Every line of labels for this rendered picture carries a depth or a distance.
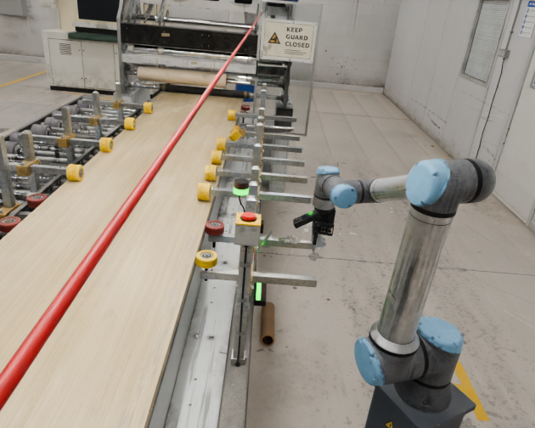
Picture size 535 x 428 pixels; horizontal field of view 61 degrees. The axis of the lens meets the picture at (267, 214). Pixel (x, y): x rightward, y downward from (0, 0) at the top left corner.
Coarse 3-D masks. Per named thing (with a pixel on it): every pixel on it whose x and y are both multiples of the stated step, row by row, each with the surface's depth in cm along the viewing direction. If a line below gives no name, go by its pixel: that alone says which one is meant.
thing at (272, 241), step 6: (222, 234) 191; (228, 234) 192; (210, 240) 191; (216, 240) 191; (222, 240) 191; (228, 240) 191; (270, 240) 191; (276, 240) 191; (300, 240) 192; (306, 240) 193; (276, 246) 192; (282, 246) 192; (288, 246) 192; (294, 246) 192; (300, 246) 192; (306, 246) 192
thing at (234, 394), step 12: (252, 300) 179; (252, 312) 172; (252, 324) 166; (228, 348) 153; (228, 360) 148; (228, 372) 144; (240, 372) 144; (228, 384) 139; (240, 384) 140; (228, 396) 135; (240, 396) 136; (228, 408) 131; (240, 408) 131; (228, 420) 127; (240, 420) 128
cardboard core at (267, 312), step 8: (272, 304) 280; (264, 312) 272; (272, 312) 273; (264, 320) 265; (272, 320) 266; (264, 328) 259; (272, 328) 260; (264, 336) 261; (272, 336) 254; (264, 344) 257; (272, 344) 256
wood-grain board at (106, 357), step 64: (192, 128) 317; (64, 192) 206; (128, 192) 212; (192, 192) 218; (0, 256) 156; (64, 256) 159; (128, 256) 162; (192, 256) 166; (0, 320) 127; (64, 320) 130; (128, 320) 132; (64, 384) 109; (128, 384) 111
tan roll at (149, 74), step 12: (132, 72) 410; (144, 72) 406; (156, 72) 406; (168, 72) 407; (180, 72) 407; (192, 72) 408; (204, 72) 409; (192, 84) 412; (204, 84) 411; (216, 84) 410; (252, 84) 413
